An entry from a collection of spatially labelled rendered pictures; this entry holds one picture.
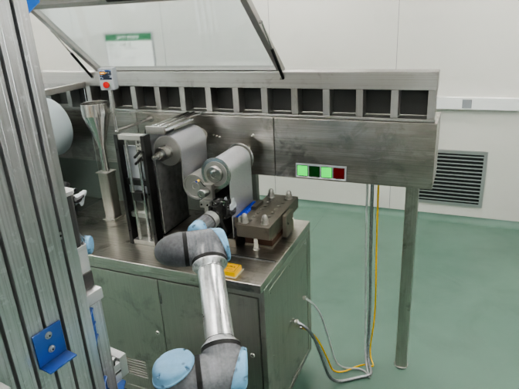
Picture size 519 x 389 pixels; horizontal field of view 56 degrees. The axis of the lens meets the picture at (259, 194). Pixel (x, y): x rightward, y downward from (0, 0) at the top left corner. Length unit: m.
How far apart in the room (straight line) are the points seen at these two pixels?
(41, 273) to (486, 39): 3.92
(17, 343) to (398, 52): 3.91
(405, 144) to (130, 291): 1.42
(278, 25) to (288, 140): 2.54
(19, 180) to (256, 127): 1.50
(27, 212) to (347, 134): 1.53
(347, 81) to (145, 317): 1.43
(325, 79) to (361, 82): 0.16
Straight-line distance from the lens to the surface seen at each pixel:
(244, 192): 2.34
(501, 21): 4.49
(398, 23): 4.52
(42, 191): 1.14
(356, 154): 2.29
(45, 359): 1.26
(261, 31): 2.12
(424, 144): 2.23
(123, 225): 2.66
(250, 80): 2.38
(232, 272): 2.03
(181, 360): 1.41
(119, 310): 2.52
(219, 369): 1.40
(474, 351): 3.24
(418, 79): 2.19
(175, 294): 2.25
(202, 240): 1.59
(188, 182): 2.29
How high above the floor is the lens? 1.93
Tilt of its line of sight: 21 degrees down
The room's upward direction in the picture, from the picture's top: 3 degrees counter-clockwise
